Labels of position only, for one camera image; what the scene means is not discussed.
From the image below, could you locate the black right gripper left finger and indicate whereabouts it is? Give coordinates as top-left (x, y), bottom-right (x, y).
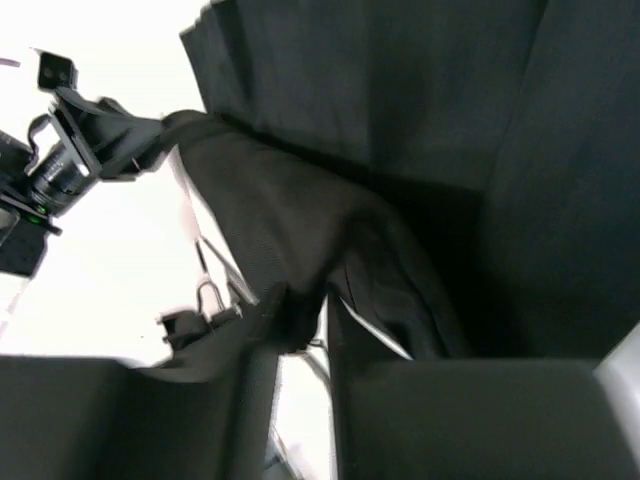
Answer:
top-left (1, 284), bottom-right (290, 479)

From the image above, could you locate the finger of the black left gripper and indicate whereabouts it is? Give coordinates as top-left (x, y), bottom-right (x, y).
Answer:
top-left (54, 88), bottom-right (163, 180)

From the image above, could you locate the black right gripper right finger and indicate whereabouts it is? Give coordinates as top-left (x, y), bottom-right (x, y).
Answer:
top-left (327, 297), bottom-right (639, 479)

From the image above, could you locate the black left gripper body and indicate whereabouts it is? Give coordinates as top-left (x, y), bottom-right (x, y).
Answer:
top-left (24, 94), bottom-right (102, 216)

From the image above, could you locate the black skirt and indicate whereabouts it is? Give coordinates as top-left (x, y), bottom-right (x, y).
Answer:
top-left (179, 1), bottom-right (639, 360)

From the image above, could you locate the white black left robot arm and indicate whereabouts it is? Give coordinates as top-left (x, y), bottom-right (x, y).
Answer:
top-left (1, 88), bottom-right (163, 279)

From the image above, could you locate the metal binder clip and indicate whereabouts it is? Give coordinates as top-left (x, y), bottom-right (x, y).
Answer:
top-left (157, 236), bottom-right (259, 354)

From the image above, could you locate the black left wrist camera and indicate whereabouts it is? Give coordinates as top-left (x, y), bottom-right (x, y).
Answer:
top-left (37, 51), bottom-right (78, 92)

